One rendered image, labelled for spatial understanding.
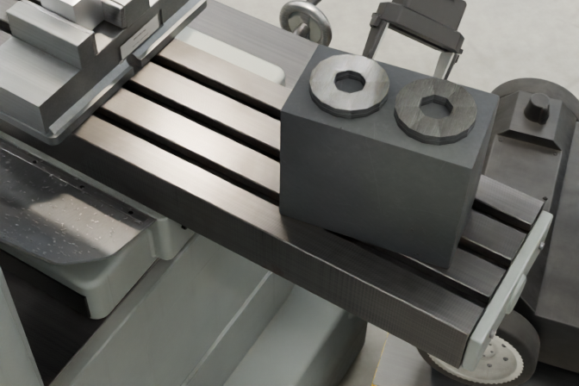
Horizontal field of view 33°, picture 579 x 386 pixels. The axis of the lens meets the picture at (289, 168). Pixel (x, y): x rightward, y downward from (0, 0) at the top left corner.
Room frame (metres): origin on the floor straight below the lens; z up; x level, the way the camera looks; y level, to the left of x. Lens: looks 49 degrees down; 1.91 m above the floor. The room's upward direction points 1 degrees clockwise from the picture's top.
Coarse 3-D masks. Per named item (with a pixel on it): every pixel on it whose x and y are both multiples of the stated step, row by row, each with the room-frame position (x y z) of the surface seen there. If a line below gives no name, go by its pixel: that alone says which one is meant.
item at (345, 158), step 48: (288, 96) 0.77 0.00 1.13; (336, 96) 0.76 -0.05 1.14; (384, 96) 0.76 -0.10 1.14; (432, 96) 0.77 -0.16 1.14; (480, 96) 0.78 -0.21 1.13; (288, 144) 0.74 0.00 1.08; (336, 144) 0.72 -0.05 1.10; (384, 144) 0.70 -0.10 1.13; (432, 144) 0.70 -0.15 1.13; (480, 144) 0.71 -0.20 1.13; (288, 192) 0.74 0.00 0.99; (336, 192) 0.72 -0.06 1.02; (384, 192) 0.70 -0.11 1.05; (432, 192) 0.68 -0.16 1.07; (384, 240) 0.70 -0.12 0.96; (432, 240) 0.68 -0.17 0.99
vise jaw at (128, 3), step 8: (104, 0) 1.02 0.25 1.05; (112, 0) 1.02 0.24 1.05; (120, 0) 1.02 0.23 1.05; (128, 0) 1.02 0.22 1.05; (136, 0) 1.03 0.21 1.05; (144, 0) 1.04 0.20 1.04; (104, 8) 1.02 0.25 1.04; (112, 8) 1.01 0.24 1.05; (120, 8) 1.01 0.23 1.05; (128, 8) 1.02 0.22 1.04; (136, 8) 1.03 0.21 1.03; (144, 8) 1.04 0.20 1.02; (104, 16) 1.02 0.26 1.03; (112, 16) 1.01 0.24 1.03; (120, 16) 1.00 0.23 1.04; (128, 16) 1.02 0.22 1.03; (136, 16) 1.03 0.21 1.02; (120, 24) 1.01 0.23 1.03; (128, 24) 1.01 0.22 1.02
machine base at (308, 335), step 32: (288, 320) 1.06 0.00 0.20; (320, 320) 1.06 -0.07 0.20; (352, 320) 1.09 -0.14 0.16; (256, 352) 0.98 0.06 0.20; (288, 352) 0.98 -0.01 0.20; (320, 352) 0.99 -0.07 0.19; (352, 352) 1.06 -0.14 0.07; (224, 384) 0.91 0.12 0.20; (256, 384) 0.91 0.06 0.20; (288, 384) 0.91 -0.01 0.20; (320, 384) 0.95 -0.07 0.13
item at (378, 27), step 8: (376, 16) 0.95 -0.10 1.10; (376, 24) 0.94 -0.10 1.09; (384, 24) 0.94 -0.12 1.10; (376, 32) 0.93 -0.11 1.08; (384, 32) 0.93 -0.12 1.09; (368, 40) 0.94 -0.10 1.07; (376, 40) 0.92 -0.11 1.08; (368, 48) 0.92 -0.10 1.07; (376, 48) 0.92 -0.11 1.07; (368, 56) 0.91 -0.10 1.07
